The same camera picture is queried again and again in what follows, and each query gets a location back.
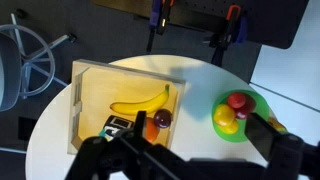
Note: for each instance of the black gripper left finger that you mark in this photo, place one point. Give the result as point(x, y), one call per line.
point(140, 122)

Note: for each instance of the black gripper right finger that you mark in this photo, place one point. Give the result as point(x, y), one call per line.
point(261, 135)

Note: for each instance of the deep orange toy fruit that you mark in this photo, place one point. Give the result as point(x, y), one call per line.
point(152, 131)

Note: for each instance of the yellow toy banana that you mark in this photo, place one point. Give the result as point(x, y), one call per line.
point(143, 106)

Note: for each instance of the dark purple toy plum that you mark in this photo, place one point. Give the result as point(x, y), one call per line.
point(162, 118)

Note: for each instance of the green plastic bowl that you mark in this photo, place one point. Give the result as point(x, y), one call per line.
point(260, 103)

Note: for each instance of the light wooden tray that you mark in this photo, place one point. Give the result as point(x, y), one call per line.
point(100, 86)

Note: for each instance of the blue and black bar clamp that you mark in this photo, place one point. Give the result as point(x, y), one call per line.
point(160, 20)

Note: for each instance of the brown wooden workbench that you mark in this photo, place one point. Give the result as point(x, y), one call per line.
point(123, 6)

